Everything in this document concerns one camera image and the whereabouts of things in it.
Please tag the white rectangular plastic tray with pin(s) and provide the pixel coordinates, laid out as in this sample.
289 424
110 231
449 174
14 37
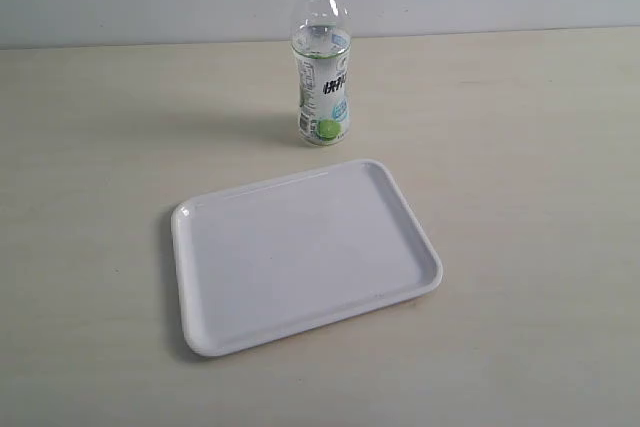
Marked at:
272 259

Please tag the clear plastic drink bottle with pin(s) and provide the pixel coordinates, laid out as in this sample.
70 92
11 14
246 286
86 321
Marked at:
320 40

